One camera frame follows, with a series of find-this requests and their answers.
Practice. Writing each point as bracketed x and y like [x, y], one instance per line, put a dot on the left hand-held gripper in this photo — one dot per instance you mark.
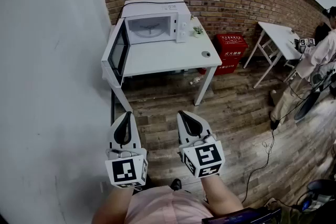
[123, 170]

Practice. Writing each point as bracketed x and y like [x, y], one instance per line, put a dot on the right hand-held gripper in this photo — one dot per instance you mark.
[207, 156]

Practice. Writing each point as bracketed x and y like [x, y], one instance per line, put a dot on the person's left forearm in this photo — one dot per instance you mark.
[110, 207]

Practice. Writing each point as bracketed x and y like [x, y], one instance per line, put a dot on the person's right forearm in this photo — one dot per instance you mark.
[220, 194]

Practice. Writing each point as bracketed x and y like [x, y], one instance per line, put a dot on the person's black trousers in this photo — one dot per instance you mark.
[148, 180]

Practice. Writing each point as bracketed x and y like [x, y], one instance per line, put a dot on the plastic bottle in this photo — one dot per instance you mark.
[195, 81]

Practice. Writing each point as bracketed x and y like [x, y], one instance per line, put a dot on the person's black shoe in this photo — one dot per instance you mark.
[176, 184]

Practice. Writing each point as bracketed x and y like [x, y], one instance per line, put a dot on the person's pink shirt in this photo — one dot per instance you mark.
[162, 207]

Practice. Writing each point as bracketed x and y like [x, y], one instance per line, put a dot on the black power adapter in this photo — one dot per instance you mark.
[274, 125]

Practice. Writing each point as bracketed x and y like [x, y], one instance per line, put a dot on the microwave door with dark window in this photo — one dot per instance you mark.
[118, 49]

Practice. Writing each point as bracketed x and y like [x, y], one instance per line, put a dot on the red fire equipment box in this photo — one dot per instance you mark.
[231, 52]

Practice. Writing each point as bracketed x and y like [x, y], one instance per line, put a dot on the dark screen device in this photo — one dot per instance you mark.
[236, 217]

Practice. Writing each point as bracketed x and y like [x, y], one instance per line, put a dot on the small potted green plant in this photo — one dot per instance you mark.
[198, 31]

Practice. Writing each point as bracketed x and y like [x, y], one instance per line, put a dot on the blue bordered label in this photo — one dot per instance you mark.
[172, 7]

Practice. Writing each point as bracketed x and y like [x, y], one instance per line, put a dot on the white warning label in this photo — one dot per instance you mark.
[165, 7]

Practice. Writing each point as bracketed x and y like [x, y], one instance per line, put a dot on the white microwave oven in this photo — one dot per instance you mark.
[152, 10]

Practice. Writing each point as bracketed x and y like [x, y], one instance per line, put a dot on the white folding table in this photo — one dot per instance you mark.
[281, 39]

